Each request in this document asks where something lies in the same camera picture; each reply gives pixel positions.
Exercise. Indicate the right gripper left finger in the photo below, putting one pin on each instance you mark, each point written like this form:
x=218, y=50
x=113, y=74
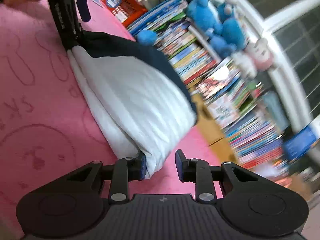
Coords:
x=126, y=170

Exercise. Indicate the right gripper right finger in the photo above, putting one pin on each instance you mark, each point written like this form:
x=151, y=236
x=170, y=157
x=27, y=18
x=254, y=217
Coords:
x=198, y=172

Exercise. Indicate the white and navy jacket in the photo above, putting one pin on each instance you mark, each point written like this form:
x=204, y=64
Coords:
x=136, y=98

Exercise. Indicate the wooden storage box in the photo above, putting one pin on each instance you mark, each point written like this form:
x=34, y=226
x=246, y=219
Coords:
x=212, y=133

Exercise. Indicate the red plastic basket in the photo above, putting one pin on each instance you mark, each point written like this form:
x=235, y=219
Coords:
x=126, y=11

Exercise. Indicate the row of colourful books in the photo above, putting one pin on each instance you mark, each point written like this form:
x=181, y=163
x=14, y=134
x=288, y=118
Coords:
x=234, y=102

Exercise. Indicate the small blue plush ball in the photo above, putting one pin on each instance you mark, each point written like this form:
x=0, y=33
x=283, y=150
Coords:
x=146, y=37

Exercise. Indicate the pink rabbit-pattern blanket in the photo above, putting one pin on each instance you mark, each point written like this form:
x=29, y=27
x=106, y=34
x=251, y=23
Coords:
x=47, y=128

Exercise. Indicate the pink and white plush toy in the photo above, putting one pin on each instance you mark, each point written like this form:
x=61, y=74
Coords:
x=256, y=57

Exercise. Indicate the blue plush toy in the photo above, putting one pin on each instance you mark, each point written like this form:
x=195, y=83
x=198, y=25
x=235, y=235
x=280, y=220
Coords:
x=223, y=31

